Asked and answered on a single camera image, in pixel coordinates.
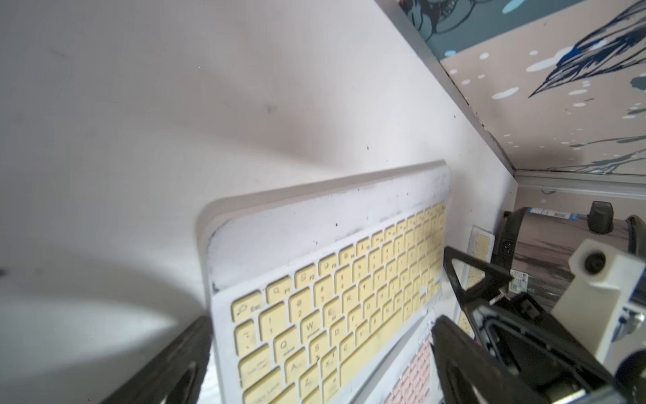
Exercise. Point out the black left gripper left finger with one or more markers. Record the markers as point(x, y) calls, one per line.
point(176, 374)

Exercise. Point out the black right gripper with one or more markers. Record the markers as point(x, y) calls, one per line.
point(528, 341)

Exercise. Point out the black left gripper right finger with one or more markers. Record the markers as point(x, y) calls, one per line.
point(467, 372)

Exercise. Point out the yellow keyboard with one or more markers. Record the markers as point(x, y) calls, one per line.
point(481, 244)
point(309, 297)

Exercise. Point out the steel rice cooker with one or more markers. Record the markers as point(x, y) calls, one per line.
point(535, 244)

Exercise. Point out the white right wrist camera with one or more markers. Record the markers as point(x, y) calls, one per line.
point(604, 280)

